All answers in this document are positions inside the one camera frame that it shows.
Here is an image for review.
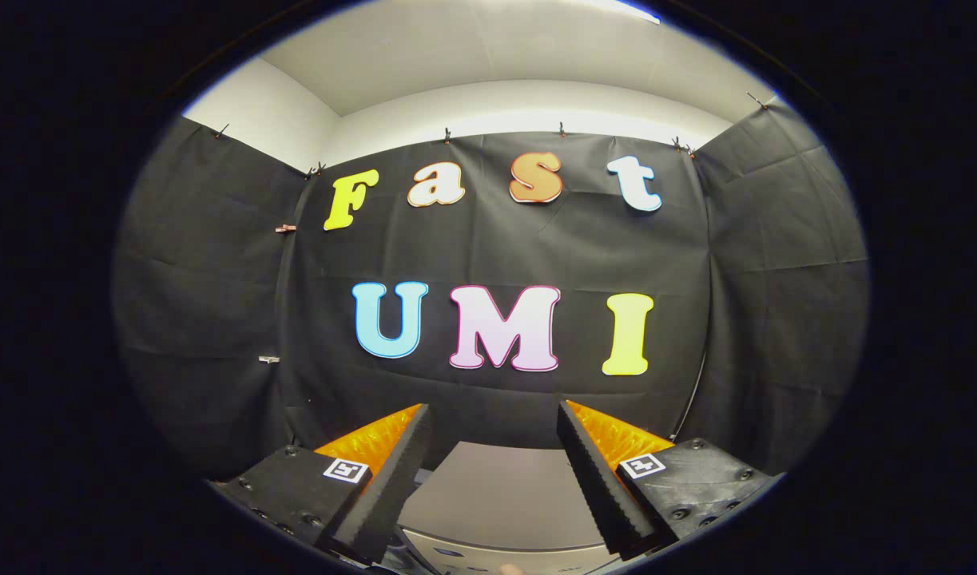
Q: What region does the grey top-loading washing machine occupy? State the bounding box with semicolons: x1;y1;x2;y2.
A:
380;467;441;574

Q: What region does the row of black clips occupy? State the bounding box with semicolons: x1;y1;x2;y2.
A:
212;90;770;178

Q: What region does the thin hanging cable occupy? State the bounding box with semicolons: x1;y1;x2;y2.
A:
670;351;709;440

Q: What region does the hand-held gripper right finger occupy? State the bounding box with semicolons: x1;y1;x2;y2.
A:
557;399;780;559

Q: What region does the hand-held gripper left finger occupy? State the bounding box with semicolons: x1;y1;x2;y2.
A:
212;404;435;565

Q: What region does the black backdrop cloth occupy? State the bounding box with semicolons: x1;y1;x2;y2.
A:
113;100;869;480

